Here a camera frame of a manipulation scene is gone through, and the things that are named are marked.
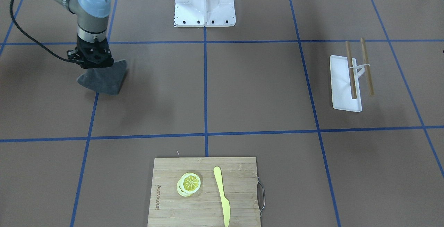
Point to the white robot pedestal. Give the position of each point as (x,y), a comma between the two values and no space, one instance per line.
(204,13)

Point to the white rack tray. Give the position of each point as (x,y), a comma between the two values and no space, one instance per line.
(341,84)

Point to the grey red cloth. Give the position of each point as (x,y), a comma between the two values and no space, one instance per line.
(107,80)

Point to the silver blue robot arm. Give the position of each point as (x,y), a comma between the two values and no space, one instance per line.
(92,17)

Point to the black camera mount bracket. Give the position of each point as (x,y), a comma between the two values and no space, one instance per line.
(74,57)

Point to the yellow lemon slice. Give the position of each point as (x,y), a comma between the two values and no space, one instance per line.
(188,184)

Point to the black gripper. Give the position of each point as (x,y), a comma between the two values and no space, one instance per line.
(71,53)

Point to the bamboo cutting board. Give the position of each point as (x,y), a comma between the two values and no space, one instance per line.
(204,208)

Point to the yellow plastic knife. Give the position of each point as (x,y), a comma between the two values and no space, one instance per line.
(224,201)

